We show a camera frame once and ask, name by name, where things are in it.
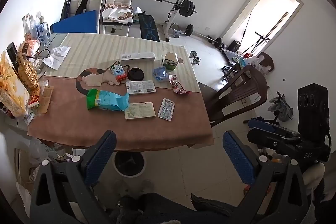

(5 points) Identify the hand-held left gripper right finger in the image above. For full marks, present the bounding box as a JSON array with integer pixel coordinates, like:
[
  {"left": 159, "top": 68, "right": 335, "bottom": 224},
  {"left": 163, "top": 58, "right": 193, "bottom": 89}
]
[{"left": 223, "top": 130, "right": 309, "bottom": 224}]

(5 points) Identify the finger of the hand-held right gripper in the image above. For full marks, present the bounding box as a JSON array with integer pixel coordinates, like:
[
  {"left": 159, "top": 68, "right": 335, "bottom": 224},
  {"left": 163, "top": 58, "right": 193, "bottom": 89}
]
[
  {"left": 247, "top": 128, "right": 301, "bottom": 151},
  {"left": 248, "top": 119, "right": 298, "bottom": 135}
]

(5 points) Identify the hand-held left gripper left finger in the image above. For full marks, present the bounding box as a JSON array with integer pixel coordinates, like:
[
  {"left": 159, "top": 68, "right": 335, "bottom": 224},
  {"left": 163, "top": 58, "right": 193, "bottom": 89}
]
[{"left": 30, "top": 130, "right": 117, "bottom": 224}]

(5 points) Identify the white medicine box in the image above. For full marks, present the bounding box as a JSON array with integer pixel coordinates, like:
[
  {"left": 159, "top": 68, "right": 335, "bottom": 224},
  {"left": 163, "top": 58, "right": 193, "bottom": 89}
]
[{"left": 126, "top": 80, "right": 156, "bottom": 95}]

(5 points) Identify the blue plastic wrapper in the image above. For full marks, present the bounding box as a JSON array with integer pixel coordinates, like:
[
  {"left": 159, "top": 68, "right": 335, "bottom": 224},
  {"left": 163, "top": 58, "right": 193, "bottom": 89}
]
[{"left": 153, "top": 67, "right": 168, "bottom": 82}]

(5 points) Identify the person's right forearm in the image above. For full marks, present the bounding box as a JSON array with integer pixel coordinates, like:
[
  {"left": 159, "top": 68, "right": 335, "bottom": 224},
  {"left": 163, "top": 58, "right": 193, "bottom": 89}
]
[{"left": 302, "top": 162, "right": 336, "bottom": 214}]

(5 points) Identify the white round trash bin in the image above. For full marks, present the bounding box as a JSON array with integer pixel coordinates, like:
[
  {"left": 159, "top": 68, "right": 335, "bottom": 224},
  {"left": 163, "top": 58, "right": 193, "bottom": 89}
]
[{"left": 113, "top": 151, "right": 146, "bottom": 177}]

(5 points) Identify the grey cloth on stand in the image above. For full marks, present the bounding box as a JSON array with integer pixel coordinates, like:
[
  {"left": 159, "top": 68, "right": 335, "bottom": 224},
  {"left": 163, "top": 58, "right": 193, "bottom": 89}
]
[{"left": 268, "top": 94, "right": 294, "bottom": 122}]

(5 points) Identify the cat printed table mat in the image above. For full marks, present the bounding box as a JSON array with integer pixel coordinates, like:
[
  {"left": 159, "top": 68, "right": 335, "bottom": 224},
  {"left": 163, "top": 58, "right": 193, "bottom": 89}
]
[{"left": 28, "top": 33, "right": 214, "bottom": 151}]

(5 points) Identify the brown plastic chair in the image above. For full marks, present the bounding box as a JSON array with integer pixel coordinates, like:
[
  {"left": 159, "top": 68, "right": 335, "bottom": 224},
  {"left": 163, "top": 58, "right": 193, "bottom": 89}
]
[{"left": 198, "top": 64, "right": 269, "bottom": 127}]

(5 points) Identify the green and blue snack bag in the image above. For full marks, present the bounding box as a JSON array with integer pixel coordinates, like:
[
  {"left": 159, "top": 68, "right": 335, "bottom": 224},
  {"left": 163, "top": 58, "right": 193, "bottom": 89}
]
[{"left": 87, "top": 89, "right": 130, "bottom": 111}]

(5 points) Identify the yellowish paper leaflet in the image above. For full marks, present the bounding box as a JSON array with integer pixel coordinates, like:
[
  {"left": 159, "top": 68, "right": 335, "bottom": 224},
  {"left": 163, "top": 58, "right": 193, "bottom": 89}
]
[{"left": 124, "top": 102, "right": 156, "bottom": 120}]

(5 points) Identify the dark brown chair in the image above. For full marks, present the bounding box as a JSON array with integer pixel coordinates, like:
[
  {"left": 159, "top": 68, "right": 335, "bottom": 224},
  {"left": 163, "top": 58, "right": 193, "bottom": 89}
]
[{"left": 256, "top": 52, "right": 275, "bottom": 73}]

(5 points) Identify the brown flat card box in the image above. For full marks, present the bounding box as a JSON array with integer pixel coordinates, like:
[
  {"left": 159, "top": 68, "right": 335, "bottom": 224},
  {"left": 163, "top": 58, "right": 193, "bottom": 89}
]
[{"left": 39, "top": 86, "right": 54, "bottom": 114}]

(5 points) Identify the silver pill blister pack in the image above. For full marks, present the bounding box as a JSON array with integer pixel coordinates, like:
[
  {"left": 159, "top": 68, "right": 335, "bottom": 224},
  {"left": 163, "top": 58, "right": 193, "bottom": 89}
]
[{"left": 158, "top": 98, "right": 175, "bottom": 121}]

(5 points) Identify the blue and red drink carton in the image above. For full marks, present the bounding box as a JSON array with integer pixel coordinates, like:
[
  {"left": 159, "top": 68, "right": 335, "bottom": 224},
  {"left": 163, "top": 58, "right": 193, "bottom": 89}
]
[{"left": 112, "top": 64, "right": 128, "bottom": 83}]

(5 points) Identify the red and white small box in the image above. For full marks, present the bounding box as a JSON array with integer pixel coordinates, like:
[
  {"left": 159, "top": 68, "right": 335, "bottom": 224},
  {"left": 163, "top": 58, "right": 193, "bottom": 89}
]
[{"left": 28, "top": 88, "right": 41, "bottom": 109}]

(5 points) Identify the black round lid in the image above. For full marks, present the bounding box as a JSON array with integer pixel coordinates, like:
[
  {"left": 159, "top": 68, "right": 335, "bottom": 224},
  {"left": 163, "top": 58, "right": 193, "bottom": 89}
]
[{"left": 128, "top": 68, "right": 145, "bottom": 81}]

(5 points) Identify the red candy wrapper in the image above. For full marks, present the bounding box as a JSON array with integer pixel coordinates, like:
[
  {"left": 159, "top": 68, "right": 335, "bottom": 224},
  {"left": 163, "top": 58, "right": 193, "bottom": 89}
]
[{"left": 168, "top": 74, "right": 189, "bottom": 95}]

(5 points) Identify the small grey dumbbell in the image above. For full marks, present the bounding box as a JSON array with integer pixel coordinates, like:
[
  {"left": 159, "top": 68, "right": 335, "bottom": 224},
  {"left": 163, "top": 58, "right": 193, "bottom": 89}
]
[{"left": 189, "top": 51, "right": 201, "bottom": 65}]

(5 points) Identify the long white box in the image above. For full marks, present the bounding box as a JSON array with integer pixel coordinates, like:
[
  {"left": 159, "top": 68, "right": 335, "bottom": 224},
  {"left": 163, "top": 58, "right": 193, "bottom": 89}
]
[{"left": 120, "top": 52, "right": 155, "bottom": 62}]

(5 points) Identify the yellow snack bag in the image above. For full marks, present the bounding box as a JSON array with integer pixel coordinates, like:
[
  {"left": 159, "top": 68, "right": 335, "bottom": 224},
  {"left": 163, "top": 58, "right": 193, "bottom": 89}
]
[{"left": 0, "top": 52, "right": 29, "bottom": 118}]

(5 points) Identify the white crumpled tissue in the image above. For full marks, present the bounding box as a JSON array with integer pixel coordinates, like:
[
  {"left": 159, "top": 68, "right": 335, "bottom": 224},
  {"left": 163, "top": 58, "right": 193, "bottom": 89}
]
[{"left": 42, "top": 46, "right": 71, "bottom": 70}]

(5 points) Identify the gold embossed bottle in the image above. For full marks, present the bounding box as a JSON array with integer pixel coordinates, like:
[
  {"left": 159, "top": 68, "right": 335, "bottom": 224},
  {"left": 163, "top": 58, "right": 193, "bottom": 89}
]
[{"left": 16, "top": 52, "right": 39, "bottom": 89}]

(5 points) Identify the green and white small box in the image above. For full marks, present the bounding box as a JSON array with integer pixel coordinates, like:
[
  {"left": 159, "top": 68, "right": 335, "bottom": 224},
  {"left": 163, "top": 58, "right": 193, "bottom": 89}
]
[{"left": 162, "top": 52, "right": 179, "bottom": 72}]

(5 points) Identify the black floor barbell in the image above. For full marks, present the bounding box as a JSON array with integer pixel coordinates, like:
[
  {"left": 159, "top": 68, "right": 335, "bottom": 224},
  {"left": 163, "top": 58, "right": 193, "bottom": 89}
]
[{"left": 185, "top": 25, "right": 223, "bottom": 50}]

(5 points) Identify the orange snack bag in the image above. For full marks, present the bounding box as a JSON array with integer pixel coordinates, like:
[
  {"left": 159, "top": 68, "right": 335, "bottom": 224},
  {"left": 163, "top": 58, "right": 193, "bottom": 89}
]
[{"left": 20, "top": 40, "right": 40, "bottom": 58}]

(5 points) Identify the black spray can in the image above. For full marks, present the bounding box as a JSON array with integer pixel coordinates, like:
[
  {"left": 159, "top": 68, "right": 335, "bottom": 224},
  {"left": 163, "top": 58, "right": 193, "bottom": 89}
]
[{"left": 7, "top": 42, "right": 20, "bottom": 75}]

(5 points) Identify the blue folded mat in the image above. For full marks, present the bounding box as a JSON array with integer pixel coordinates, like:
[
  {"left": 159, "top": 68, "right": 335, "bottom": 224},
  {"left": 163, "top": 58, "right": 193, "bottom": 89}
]
[{"left": 50, "top": 10, "right": 100, "bottom": 34}]

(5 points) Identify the black board with blue pattern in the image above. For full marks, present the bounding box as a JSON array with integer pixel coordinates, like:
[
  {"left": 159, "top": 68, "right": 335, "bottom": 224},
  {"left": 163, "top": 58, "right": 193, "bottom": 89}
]
[{"left": 138, "top": 13, "right": 161, "bottom": 42}]

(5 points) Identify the barbell with black plates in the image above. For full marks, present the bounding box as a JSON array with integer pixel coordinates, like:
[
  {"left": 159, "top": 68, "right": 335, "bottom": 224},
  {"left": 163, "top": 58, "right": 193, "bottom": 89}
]
[{"left": 101, "top": 0, "right": 198, "bottom": 17}]

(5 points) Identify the clear glass bottle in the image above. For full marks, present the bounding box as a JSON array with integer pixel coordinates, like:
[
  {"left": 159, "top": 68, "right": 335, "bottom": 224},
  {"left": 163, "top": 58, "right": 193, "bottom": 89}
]
[{"left": 22, "top": 14, "right": 37, "bottom": 39}]

